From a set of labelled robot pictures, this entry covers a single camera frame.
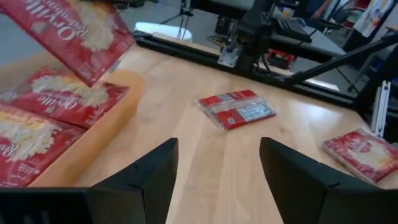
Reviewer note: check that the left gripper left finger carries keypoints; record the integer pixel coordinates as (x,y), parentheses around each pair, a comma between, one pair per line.
(124,199)

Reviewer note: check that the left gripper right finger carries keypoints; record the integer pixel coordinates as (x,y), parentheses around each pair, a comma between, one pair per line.
(311,196)

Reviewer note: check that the red Orville popcorn bag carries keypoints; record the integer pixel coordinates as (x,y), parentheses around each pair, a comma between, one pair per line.
(71,34)
(360,155)
(236,109)
(31,146)
(62,99)

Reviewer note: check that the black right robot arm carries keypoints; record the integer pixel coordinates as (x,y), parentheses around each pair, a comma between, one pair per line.
(255,25)

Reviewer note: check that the orange plastic basket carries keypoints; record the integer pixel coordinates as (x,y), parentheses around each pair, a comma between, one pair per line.
(102,130)

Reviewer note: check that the black keyboard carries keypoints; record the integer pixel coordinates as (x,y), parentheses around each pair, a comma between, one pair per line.
(292,29)

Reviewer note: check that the person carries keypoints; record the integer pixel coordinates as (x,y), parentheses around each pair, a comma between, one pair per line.
(317,9)

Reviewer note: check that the colourful printed banner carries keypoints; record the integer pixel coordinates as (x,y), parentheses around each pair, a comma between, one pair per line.
(371,17)

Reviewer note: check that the black tripod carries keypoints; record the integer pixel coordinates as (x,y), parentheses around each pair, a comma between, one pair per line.
(183,12)

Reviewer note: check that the silver aluminium post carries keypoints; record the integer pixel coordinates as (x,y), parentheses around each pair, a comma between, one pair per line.
(381,109)

